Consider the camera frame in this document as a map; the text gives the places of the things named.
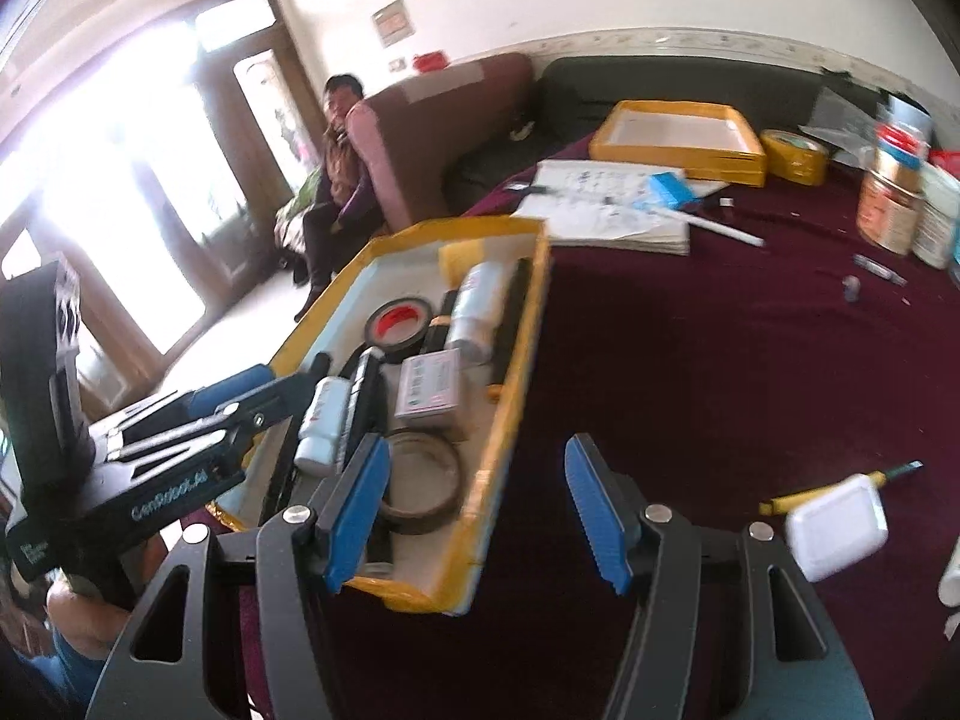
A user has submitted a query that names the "small clear labelled tube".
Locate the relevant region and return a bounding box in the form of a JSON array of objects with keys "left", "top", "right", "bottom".
[{"left": 853, "top": 253, "right": 908, "bottom": 287}]

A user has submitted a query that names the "person's left hand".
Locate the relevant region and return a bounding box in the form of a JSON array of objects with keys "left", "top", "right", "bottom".
[{"left": 45, "top": 577, "right": 136, "bottom": 662}]

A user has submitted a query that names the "black marker pen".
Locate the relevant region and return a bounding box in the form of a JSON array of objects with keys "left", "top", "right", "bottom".
[{"left": 340, "top": 348, "right": 386, "bottom": 463}]

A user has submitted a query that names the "white pill bottle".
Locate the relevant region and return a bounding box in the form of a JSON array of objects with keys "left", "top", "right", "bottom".
[{"left": 293, "top": 376, "right": 354, "bottom": 476}]

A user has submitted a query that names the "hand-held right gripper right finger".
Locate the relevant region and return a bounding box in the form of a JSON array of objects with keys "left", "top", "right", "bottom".
[{"left": 562, "top": 432, "right": 875, "bottom": 720}]

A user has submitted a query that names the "white plastic case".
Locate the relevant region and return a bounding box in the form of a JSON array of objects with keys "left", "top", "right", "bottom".
[{"left": 783, "top": 481, "right": 888, "bottom": 583}]

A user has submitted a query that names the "small blue box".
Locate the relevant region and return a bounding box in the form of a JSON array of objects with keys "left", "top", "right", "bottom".
[{"left": 646, "top": 170, "right": 690, "bottom": 208}]

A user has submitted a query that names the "dark sofa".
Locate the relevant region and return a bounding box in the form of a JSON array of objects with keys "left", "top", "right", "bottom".
[{"left": 445, "top": 55, "right": 887, "bottom": 197}]

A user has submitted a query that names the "yellow taped foam tray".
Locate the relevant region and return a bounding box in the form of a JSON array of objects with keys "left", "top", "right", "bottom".
[
  {"left": 210, "top": 215, "right": 554, "bottom": 617},
  {"left": 588, "top": 99, "right": 768, "bottom": 188}
]

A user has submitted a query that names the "white pen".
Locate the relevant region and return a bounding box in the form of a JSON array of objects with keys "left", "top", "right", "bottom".
[{"left": 667, "top": 209, "right": 767, "bottom": 248}]

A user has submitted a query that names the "clear brown tape roll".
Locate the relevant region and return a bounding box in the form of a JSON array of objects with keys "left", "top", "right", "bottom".
[{"left": 378, "top": 428, "right": 464, "bottom": 534}]

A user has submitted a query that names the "maroon sofa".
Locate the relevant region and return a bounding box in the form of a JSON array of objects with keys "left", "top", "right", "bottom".
[{"left": 348, "top": 52, "right": 536, "bottom": 242}]

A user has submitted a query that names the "white plastic jar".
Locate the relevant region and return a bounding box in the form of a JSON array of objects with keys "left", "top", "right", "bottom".
[{"left": 913, "top": 160, "right": 960, "bottom": 270}]

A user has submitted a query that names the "open white book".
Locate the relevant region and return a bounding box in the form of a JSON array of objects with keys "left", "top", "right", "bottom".
[{"left": 509, "top": 158, "right": 733, "bottom": 257}]

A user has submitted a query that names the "grey red-bordered medicine box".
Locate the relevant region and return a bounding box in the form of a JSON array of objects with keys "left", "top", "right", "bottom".
[{"left": 393, "top": 350, "right": 470, "bottom": 440}]

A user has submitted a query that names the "blue white cup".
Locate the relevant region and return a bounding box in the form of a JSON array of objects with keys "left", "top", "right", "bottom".
[{"left": 884, "top": 93, "right": 932, "bottom": 137}]

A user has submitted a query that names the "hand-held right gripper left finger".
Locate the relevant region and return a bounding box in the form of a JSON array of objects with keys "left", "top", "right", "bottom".
[{"left": 86, "top": 432, "right": 392, "bottom": 720}]

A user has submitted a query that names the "small framed picture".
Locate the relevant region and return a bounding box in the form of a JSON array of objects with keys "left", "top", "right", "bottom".
[{"left": 372, "top": 1, "right": 416, "bottom": 47}]

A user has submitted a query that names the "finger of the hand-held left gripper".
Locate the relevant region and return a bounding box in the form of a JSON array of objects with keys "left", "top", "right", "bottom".
[
  {"left": 101, "top": 371, "right": 327, "bottom": 470},
  {"left": 88, "top": 364, "right": 272, "bottom": 455}
]

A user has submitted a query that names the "brown-filled clear jar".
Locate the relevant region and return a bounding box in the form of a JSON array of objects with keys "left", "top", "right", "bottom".
[{"left": 856, "top": 157, "right": 928, "bottom": 255}]

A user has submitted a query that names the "black slim object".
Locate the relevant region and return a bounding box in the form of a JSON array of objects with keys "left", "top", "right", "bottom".
[{"left": 487, "top": 258, "right": 536, "bottom": 392}]

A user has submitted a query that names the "white silver bottle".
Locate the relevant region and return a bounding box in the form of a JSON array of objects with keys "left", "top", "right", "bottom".
[{"left": 445, "top": 260, "right": 512, "bottom": 365}]

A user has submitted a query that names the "red core tape roll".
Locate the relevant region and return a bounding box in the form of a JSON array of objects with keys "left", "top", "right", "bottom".
[{"left": 364, "top": 297, "right": 435, "bottom": 350}]

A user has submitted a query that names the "yellow tape roll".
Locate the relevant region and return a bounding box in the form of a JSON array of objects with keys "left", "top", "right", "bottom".
[{"left": 759, "top": 128, "right": 830, "bottom": 185}]

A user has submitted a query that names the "wooden glass door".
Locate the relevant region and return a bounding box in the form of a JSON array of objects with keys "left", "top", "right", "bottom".
[{"left": 193, "top": 0, "right": 332, "bottom": 295}]

